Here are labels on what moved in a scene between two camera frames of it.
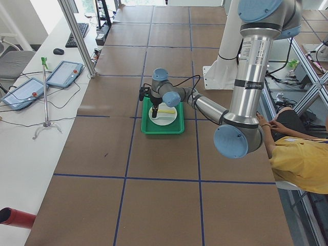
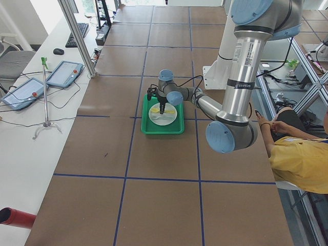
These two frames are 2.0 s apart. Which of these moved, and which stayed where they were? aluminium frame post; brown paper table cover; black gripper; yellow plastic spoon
Moved: black gripper
Stayed: aluminium frame post; yellow plastic spoon; brown paper table cover
